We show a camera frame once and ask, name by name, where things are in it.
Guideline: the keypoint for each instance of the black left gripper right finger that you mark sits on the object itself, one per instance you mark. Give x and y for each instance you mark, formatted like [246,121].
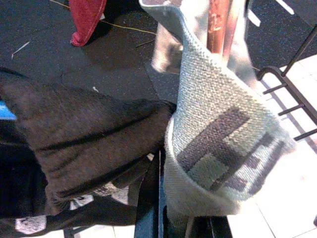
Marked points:
[210,228]

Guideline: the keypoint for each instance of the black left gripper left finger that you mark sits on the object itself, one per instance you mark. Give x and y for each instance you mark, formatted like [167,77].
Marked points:
[148,210]

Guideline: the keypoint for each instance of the grey patterned knit garment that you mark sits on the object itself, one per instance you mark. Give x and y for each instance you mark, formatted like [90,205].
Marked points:
[218,111]

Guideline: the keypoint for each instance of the plain black garment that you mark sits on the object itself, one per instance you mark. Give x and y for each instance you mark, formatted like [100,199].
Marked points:
[86,129]

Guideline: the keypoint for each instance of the black white print garment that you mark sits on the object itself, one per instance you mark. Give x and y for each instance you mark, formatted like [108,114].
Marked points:
[29,224]

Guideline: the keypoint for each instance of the black metal clothes rack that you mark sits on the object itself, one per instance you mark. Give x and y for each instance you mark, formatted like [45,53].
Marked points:
[272,72]

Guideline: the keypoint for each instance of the red garment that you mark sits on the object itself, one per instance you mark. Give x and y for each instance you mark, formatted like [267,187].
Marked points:
[86,19]

